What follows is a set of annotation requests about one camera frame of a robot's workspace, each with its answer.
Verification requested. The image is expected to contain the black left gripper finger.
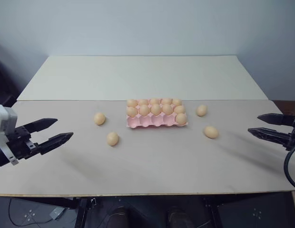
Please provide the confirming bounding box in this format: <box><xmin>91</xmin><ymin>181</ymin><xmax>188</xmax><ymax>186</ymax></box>
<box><xmin>19</xmin><ymin>117</ymin><xmax>59</xmax><ymax>134</ymax></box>
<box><xmin>38</xmin><ymin>132</ymin><xmax>74</xmax><ymax>155</ymax></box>

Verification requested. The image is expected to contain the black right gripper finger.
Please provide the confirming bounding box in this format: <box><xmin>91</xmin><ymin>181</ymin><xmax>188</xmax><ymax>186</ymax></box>
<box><xmin>247</xmin><ymin>127</ymin><xmax>293</xmax><ymax>148</ymax></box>
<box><xmin>256</xmin><ymin>113</ymin><xmax>294</xmax><ymax>127</ymax></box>

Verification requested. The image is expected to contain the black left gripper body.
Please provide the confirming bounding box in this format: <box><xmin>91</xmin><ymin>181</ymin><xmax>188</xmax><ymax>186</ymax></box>
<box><xmin>6</xmin><ymin>125</ymin><xmax>41</xmax><ymax>161</ymax></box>

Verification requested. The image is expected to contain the pink egg tray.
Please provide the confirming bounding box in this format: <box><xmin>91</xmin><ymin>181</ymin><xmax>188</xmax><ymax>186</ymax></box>
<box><xmin>126</xmin><ymin>98</ymin><xmax>188</xmax><ymax>129</ymax></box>

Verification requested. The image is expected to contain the grey power adapter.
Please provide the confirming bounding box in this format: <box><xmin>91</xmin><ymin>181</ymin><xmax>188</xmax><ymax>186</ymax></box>
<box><xmin>49</xmin><ymin>207</ymin><xmax>64</xmax><ymax>220</ymax></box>

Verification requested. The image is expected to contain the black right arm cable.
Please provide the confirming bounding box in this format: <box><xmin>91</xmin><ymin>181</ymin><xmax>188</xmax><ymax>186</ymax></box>
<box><xmin>283</xmin><ymin>143</ymin><xmax>295</xmax><ymax>191</ymax></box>

